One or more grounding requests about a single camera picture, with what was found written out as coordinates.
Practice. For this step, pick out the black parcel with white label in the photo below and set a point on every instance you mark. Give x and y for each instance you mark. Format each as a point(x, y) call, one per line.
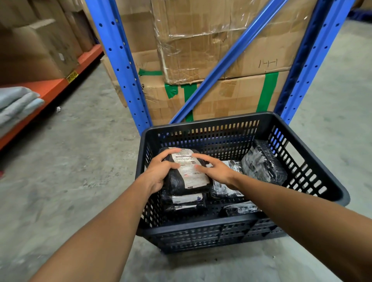
point(189, 177)

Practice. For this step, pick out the person's right forearm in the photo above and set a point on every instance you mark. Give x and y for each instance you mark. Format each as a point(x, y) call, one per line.
point(305, 223)

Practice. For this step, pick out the tall cardboard box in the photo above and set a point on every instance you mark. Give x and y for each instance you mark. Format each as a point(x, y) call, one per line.
point(55, 14)

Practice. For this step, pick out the orange shelf beam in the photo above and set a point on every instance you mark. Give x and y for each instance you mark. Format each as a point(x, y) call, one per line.
point(49, 90)

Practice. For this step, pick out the cardboard box with white sticker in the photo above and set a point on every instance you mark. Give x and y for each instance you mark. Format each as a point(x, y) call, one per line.
point(37, 55)

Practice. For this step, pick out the black plastic crate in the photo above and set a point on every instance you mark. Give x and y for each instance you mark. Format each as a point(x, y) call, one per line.
point(232, 232)

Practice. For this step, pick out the blue diagonal rack brace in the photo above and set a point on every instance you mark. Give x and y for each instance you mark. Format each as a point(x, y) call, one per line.
point(229, 58)

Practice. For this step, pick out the person's left hand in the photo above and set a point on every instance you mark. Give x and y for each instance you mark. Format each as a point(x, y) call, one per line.
point(155, 174)

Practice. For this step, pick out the person's left forearm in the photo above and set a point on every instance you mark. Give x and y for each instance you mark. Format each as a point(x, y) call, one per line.
point(101, 238)

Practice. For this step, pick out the narrow cardboard box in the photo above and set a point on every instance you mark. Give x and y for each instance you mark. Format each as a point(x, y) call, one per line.
point(81, 26)

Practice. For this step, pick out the person's left thumb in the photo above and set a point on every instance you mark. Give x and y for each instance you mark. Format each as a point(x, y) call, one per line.
point(173, 166)

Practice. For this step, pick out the yellow shelf label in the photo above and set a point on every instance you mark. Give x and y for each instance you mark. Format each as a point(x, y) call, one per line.
point(72, 76)

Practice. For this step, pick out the grey folded bags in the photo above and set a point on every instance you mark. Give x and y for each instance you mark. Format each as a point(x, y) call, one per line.
point(16, 107)

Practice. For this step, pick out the large black wrapped parcel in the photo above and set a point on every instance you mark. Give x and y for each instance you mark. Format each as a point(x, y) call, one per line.
point(261, 165)

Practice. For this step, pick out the cardboard box with clear tape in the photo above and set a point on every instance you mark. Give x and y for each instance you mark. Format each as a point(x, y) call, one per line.
point(197, 37)

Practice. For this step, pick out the cardboard box with green tape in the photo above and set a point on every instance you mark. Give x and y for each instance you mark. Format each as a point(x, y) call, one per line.
point(232, 96)

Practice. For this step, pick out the person's right hand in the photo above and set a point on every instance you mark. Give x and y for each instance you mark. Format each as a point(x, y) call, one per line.
point(221, 173)

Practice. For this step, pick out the blue perforated rack upright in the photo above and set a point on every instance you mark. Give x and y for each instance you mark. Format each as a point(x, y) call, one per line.
point(314, 58)
point(122, 64)

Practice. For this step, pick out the plain cardboard box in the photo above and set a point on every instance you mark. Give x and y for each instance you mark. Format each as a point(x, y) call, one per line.
point(139, 26)

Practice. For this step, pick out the person's right thumb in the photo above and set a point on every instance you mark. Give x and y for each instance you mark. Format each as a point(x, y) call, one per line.
point(202, 169)

